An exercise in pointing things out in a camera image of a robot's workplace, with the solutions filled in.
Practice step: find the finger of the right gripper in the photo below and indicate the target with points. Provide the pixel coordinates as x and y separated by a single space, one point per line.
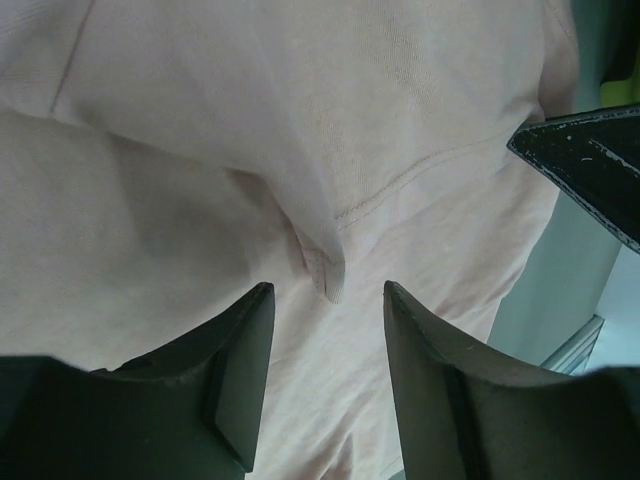
593 157

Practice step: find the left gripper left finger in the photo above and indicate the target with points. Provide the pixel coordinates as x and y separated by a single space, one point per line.
190 409

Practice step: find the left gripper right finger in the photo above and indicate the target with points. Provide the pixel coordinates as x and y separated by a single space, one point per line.
467 411

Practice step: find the pink t shirt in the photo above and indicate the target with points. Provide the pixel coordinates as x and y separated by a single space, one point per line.
159 158

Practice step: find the olive green plastic bin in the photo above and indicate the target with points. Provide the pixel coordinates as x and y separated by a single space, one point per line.
620 83

